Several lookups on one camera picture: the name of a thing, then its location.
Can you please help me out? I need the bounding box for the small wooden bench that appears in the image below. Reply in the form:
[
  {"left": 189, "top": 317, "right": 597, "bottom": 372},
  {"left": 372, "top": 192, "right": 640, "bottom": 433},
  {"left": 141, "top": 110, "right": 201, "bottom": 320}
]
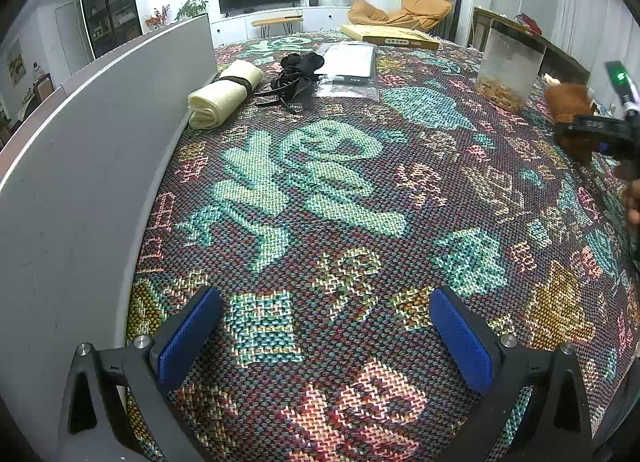
[{"left": 250, "top": 15, "right": 304, "bottom": 38}]

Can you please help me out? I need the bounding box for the red flower vase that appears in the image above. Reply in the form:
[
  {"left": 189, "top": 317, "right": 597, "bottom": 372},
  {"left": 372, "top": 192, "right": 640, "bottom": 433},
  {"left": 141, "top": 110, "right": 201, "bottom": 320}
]
[{"left": 144, "top": 4, "right": 170, "bottom": 31}]

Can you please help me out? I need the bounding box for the cream cloth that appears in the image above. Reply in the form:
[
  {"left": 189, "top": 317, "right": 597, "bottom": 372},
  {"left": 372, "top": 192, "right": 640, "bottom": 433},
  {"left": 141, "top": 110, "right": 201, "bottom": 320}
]
[{"left": 186, "top": 60, "right": 264, "bottom": 130}]

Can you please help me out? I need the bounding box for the black hair claw clip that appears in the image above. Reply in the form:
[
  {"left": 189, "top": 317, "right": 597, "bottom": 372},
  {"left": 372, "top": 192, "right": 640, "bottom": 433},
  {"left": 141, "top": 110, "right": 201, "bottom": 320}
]
[{"left": 255, "top": 52, "right": 324, "bottom": 115}]

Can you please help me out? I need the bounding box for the yellow flat box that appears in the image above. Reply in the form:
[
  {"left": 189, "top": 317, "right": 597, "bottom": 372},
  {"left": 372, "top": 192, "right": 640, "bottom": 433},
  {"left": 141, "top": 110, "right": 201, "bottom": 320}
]
[{"left": 341, "top": 25, "right": 439, "bottom": 51}]

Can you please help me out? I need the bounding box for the clear jar black lid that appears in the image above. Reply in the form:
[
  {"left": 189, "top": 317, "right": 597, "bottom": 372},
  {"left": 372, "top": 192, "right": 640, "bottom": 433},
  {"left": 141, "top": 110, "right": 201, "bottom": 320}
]
[{"left": 475, "top": 26, "right": 542, "bottom": 115}]

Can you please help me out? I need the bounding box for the orange lounge chair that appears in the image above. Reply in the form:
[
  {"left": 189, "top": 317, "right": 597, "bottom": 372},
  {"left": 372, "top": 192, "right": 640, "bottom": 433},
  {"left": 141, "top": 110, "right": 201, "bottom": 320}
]
[{"left": 347, "top": 0, "right": 454, "bottom": 32}]

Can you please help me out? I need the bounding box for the colourful woven tablecloth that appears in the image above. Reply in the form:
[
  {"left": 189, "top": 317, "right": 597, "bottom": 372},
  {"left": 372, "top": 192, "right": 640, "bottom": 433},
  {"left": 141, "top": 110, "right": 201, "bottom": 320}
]
[{"left": 127, "top": 42, "right": 639, "bottom": 461}]

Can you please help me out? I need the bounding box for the white sheer curtain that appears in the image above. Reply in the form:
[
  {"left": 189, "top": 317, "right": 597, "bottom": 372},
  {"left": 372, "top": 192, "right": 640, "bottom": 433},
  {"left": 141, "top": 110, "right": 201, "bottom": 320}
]
[{"left": 551, "top": 0, "right": 640, "bottom": 105}]

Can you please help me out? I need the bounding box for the white tv cabinet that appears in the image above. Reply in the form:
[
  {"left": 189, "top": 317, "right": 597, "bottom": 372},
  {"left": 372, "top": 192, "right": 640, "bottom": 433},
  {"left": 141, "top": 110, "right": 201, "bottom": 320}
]
[{"left": 209, "top": 6, "right": 348, "bottom": 48}]

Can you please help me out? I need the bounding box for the dark wooden sideboard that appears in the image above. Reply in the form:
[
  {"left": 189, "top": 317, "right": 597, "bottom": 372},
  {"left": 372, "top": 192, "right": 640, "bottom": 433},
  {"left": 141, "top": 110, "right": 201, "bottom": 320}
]
[{"left": 468, "top": 6, "right": 590, "bottom": 85}]

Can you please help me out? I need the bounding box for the clear plastic sleeve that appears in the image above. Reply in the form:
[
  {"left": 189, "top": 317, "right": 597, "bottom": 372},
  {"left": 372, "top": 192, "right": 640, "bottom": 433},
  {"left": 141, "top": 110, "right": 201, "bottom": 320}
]
[{"left": 314, "top": 41, "right": 380, "bottom": 102}]

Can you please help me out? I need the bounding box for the person right hand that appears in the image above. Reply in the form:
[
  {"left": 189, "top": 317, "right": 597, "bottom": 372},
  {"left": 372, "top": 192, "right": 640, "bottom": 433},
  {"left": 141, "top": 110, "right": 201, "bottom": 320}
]
[{"left": 615, "top": 161, "right": 640, "bottom": 230}]

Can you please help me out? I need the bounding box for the white storage box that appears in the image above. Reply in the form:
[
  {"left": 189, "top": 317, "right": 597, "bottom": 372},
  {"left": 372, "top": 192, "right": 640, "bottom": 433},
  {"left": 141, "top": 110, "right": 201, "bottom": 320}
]
[{"left": 1, "top": 17, "right": 216, "bottom": 428}]

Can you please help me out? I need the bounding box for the green potted plant left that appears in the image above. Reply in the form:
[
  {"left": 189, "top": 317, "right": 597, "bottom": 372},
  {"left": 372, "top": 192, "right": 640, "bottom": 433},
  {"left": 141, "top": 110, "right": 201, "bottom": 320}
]
[{"left": 176, "top": 0, "right": 208, "bottom": 22}]

